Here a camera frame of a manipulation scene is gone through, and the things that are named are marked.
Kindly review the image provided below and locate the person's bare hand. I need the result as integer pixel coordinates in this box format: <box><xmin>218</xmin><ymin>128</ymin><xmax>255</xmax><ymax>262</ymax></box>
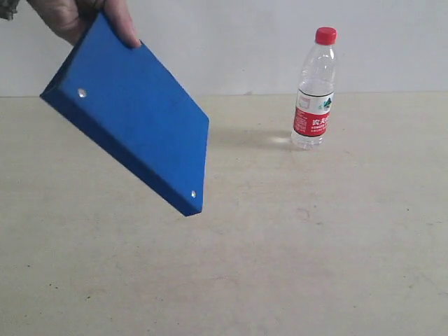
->
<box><xmin>28</xmin><ymin>0</ymin><xmax>141</xmax><ymax>48</ymax></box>

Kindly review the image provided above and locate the blue ring binder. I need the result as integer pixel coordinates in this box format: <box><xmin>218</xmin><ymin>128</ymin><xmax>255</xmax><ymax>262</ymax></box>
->
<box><xmin>41</xmin><ymin>13</ymin><xmax>209</xmax><ymax>216</ymax></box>

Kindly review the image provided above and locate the clear red-capped water bottle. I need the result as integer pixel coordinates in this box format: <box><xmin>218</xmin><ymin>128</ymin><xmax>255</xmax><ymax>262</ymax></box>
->
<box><xmin>291</xmin><ymin>27</ymin><xmax>337</xmax><ymax>150</ymax></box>

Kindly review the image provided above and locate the grey knitted sleeve cuff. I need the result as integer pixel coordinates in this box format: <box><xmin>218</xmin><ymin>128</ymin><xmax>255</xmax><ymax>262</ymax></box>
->
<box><xmin>0</xmin><ymin>0</ymin><xmax>20</xmax><ymax>21</ymax></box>

